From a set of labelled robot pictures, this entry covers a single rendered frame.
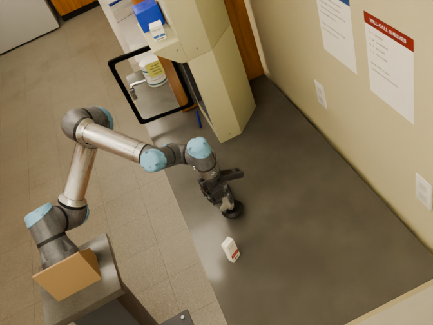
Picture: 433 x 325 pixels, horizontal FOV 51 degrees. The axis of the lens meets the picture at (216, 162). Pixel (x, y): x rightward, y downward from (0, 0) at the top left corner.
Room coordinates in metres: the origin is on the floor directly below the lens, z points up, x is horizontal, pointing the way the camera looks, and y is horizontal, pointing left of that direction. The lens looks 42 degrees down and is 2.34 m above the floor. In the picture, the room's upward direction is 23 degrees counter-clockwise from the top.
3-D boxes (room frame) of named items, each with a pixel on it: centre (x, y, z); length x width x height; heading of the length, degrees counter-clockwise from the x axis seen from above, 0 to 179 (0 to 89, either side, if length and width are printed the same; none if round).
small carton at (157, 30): (1.77, 0.01, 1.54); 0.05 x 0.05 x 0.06; 86
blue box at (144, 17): (1.92, 0.02, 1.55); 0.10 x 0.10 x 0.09; 4
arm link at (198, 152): (1.23, 0.04, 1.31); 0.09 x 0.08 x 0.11; 55
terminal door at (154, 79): (2.00, 0.14, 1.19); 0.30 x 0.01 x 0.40; 85
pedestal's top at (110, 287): (1.26, 0.71, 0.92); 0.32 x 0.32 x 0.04; 7
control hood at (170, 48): (1.83, 0.01, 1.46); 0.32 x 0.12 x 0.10; 4
